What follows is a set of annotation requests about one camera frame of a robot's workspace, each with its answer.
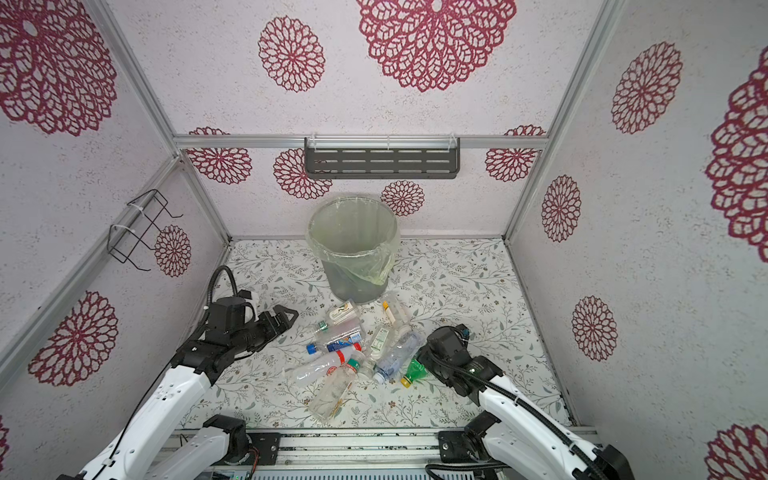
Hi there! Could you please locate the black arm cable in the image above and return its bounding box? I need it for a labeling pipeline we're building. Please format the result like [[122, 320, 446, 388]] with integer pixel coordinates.
[[107, 265, 240, 463], [425, 347, 610, 480]]

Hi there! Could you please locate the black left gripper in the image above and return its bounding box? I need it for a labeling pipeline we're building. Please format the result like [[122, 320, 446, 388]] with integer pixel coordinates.
[[231, 303, 298, 355]]

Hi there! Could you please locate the dark grey wall shelf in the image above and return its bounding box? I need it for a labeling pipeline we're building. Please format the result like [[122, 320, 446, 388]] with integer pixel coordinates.
[[304, 136, 461, 180]]

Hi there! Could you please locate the clear bottle green cap large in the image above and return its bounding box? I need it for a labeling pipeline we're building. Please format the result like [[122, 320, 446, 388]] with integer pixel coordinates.
[[308, 356, 362, 422]]

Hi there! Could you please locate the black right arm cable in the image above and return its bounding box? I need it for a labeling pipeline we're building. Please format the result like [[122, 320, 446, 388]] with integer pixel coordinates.
[[425, 347, 610, 480]]

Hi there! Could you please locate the clear bluish water bottle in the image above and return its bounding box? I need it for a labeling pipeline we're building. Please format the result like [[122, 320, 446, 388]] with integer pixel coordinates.
[[373, 330, 424, 384]]

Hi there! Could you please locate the crushed clear bottle blue cap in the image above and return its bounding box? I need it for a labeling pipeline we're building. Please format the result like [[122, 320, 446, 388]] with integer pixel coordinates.
[[306, 322, 363, 355]]

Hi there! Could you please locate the clear bottle green label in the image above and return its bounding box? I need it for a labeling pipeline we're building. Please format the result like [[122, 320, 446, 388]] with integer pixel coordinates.
[[366, 325, 397, 365]]

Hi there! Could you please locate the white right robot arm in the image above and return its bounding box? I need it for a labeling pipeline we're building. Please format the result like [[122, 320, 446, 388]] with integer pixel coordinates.
[[416, 324, 634, 479]]

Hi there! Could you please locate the black wire wall rack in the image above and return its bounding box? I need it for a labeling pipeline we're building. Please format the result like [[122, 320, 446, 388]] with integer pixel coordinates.
[[106, 188, 183, 272]]

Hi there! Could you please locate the grey mesh waste bin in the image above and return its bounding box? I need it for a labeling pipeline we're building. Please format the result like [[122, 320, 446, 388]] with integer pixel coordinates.
[[307, 194, 401, 305]]

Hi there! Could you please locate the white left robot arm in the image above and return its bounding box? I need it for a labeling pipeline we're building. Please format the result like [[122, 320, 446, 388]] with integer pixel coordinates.
[[75, 293, 299, 479]]

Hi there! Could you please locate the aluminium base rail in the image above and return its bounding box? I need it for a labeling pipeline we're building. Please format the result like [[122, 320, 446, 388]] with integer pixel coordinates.
[[161, 425, 601, 475]]

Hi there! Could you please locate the small bottle green cap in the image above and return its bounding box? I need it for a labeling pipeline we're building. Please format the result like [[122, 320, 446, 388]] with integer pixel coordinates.
[[316, 300, 359, 332]]

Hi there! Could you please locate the green plastic bin liner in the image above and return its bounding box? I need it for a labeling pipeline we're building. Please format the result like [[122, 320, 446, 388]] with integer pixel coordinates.
[[304, 191, 402, 287]]

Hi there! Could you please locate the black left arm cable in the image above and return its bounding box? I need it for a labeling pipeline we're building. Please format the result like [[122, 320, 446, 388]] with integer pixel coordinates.
[[107, 265, 240, 463]]

